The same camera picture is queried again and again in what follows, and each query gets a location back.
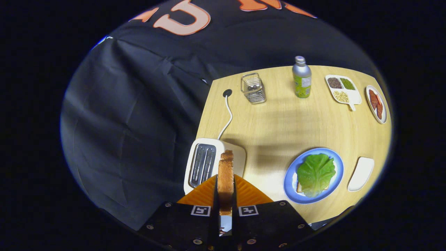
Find blue round plate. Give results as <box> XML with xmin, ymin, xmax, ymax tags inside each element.
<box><xmin>283</xmin><ymin>148</ymin><xmax>344</xmax><ymax>204</ymax></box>

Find toasted bread slice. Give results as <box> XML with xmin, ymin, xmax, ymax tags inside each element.
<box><xmin>218</xmin><ymin>150</ymin><xmax>234</xmax><ymax>216</ymax></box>

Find metal wire basket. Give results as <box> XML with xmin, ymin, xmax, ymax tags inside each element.
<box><xmin>240</xmin><ymin>73</ymin><xmax>267</xmax><ymax>104</ymax></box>

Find white bread slice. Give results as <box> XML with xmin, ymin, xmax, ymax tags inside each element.
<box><xmin>297</xmin><ymin>181</ymin><xmax>330</xmax><ymax>193</ymax></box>

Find white oval plate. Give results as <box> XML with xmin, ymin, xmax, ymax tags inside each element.
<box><xmin>366</xmin><ymin>85</ymin><xmax>388</xmax><ymax>124</ymax></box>

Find white rectangular dish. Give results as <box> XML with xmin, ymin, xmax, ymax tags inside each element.
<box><xmin>347</xmin><ymin>157</ymin><xmax>375</xmax><ymax>192</ymax></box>

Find silver bottle green label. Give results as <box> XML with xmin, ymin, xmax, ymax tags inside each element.
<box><xmin>292</xmin><ymin>56</ymin><xmax>312</xmax><ymax>99</ymax></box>

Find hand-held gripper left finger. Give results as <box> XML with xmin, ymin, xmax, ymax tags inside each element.
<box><xmin>138</xmin><ymin>174</ymin><xmax>220</xmax><ymax>251</ymax></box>

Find white toaster cable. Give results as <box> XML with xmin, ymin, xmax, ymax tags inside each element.
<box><xmin>218</xmin><ymin>94</ymin><xmax>233</xmax><ymax>140</ymax></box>

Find white toaster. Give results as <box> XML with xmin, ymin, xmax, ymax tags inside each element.
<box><xmin>184</xmin><ymin>138</ymin><xmax>246</xmax><ymax>195</ymax></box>

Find green lettuce leaf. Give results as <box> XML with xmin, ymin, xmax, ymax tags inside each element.
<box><xmin>297</xmin><ymin>153</ymin><xmax>336</xmax><ymax>198</ymax></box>

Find white divided dish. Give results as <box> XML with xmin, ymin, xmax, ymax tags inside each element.
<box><xmin>325</xmin><ymin>75</ymin><xmax>362</xmax><ymax>111</ymax></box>

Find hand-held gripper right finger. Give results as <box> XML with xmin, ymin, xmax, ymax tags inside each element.
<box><xmin>232</xmin><ymin>174</ymin><xmax>314</xmax><ymax>251</ymax></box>

